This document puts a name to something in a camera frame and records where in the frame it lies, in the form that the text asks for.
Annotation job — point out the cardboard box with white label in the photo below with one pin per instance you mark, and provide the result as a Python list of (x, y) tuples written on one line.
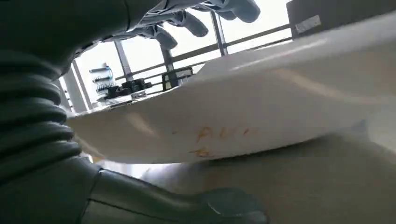
[(346, 15)]

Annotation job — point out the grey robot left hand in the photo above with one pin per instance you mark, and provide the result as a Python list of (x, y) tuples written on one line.
[(46, 24)]

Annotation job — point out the black rectangular frame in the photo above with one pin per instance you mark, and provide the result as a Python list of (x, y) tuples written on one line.
[(178, 77)]

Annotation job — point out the robot left arm ribbed sleeve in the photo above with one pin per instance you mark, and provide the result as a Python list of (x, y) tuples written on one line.
[(31, 123)]

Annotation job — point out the pile of black parts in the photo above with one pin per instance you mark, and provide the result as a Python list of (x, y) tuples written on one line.
[(130, 87)]

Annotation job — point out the grey metal railing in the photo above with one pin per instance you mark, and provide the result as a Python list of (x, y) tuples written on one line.
[(198, 51)]

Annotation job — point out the blue and white rack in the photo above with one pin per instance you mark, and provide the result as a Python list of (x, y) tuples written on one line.
[(102, 80)]

